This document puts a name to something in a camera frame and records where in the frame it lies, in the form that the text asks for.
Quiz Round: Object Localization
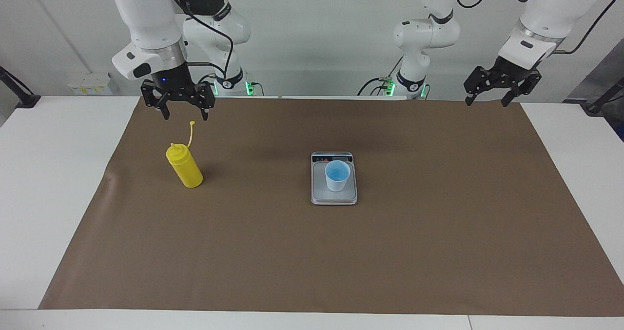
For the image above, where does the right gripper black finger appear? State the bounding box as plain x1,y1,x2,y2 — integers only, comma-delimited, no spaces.
195,81,216,122
141,80,171,121

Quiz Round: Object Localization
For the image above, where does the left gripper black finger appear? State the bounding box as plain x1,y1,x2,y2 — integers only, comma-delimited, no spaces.
463,67,494,106
501,72,542,108

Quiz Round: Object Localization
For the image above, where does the yellow squeeze bottle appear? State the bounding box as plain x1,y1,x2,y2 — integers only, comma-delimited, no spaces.
166,121,203,188

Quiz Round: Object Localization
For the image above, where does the light blue plastic cup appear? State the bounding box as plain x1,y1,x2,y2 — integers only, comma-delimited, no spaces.
325,160,351,192

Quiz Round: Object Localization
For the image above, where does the silver digital kitchen scale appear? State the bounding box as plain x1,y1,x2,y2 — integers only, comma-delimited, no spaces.
311,151,358,206

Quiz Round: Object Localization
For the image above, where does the black clamp stand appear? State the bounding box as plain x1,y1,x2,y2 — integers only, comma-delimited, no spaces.
583,77,624,115
0,66,41,109

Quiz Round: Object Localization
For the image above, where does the brown paper mat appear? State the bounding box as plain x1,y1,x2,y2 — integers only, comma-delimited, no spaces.
38,96,624,317

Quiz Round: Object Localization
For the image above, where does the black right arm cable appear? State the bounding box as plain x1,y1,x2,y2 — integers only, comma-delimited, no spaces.
166,0,235,77

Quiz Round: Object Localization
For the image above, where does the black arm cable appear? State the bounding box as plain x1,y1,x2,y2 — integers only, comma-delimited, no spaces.
166,0,235,77
448,0,617,56

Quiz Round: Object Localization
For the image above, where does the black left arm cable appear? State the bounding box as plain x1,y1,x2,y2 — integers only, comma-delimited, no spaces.
448,0,617,56

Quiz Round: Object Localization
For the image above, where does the white wall socket box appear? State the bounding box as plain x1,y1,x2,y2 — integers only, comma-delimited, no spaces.
67,73,113,96

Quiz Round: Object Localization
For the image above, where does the black base cable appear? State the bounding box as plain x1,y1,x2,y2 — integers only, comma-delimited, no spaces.
357,56,405,97

